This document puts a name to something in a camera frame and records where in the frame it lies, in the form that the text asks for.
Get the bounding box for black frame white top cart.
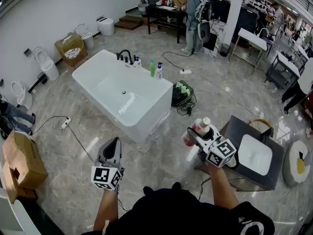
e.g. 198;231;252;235
265;51;308;92

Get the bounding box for wooden steps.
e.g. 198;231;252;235
114;15;144;31

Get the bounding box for black mesh waste bin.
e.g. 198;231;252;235
219;43;231;57

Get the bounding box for person's left forearm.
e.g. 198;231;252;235
93;189;120;232

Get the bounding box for black bathtub faucet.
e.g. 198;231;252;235
115;49;134;66

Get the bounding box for person's right forearm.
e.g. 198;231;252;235
207;164;240;209

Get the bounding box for white floor cable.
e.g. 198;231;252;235
190;71;266;116

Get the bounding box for white washbasin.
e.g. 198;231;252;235
237;134;273;176

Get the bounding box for black vanity cabinet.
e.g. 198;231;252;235
194;115;285;192

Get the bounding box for black floor cable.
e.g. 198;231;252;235
31;116;98;164

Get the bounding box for black power cable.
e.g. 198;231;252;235
162;51;194;71

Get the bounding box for white bathtub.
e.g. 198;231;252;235
71;49;174;143

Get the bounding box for pink bottle with white cap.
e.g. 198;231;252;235
181;117;212;147

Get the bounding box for yellow curved chair back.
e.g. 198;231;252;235
248;118;273;132

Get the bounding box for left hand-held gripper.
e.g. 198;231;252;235
90;137;126;193

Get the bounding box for small cardboard box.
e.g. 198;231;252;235
2;163;39;204

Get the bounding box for large cardboard box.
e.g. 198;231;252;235
2;130;49;190

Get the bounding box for round white yellow cushion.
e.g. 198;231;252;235
283;140;313;188

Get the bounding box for green camouflage case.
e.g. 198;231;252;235
171;80;195;107

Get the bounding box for black basin faucet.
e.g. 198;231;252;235
259;127;274;144

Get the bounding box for person's black clothing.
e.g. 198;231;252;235
80;182;276;235

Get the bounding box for white box unit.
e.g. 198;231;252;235
0;188;35;235

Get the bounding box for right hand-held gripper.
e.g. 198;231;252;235
187;124;237;170

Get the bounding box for white table metal frame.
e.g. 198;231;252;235
228;27;268;75

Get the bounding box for black table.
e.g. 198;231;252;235
146;5;188;44

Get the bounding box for round patterned basin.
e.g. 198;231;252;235
62;37;85;60

